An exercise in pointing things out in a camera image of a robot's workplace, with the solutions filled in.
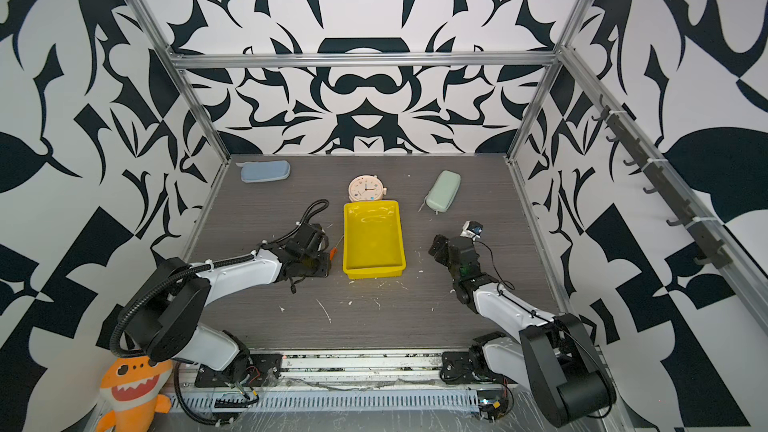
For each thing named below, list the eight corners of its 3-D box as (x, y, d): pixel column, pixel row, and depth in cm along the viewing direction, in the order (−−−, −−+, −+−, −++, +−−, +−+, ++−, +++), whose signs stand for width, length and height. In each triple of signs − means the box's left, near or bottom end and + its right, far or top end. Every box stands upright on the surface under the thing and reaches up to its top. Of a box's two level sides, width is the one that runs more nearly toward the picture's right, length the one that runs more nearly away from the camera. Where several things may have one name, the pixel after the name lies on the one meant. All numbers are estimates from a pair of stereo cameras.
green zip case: (422, 206, 106) (423, 203, 105) (440, 171, 117) (441, 167, 115) (447, 216, 104) (448, 212, 102) (463, 178, 115) (464, 175, 113)
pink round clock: (347, 201, 107) (347, 197, 105) (350, 178, 114) (349, 174, 112) (387, 201, 107) (387, 197, 105) (387, 178, 114) (387, 174, 112)
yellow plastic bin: (340, 279, 92) (337, 269, 86) (347, 210, 108) (345, 196, 102) (404, 280, 92) (406, 269, 86) (401, 210, 108) (402, 196, 102)
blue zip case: (240, 183, 115) (237, 177, 112) (247, 166, 120) (244, 159, 117) (288, 183, 115) (286, 177, 112) (293, 166, 120) (290, 159, 117)
